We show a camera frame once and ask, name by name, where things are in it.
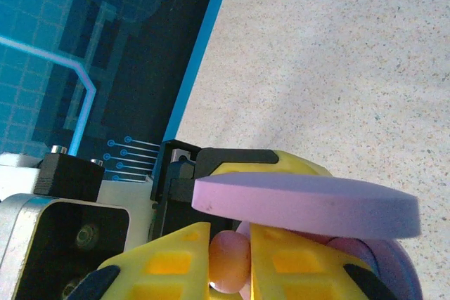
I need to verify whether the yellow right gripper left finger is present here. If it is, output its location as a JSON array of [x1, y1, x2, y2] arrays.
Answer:
[[65, 221, 212, 300]]

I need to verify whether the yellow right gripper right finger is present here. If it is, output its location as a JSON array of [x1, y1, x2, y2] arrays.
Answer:
[[249, 224, 400, 300]]

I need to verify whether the purple wireless earbud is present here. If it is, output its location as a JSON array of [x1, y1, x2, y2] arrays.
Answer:
[[209, 230, 252, 294]]

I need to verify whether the purple earbud charging case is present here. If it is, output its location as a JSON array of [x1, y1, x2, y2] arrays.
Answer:
[[191, 172, 425, 300]]

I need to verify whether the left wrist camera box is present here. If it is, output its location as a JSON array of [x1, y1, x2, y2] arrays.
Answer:
[[0, 152, 158, 300]]

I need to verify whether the blue printed circuit wall panel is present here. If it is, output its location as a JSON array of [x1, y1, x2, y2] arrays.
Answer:
[[0, 0, 237, 183]]

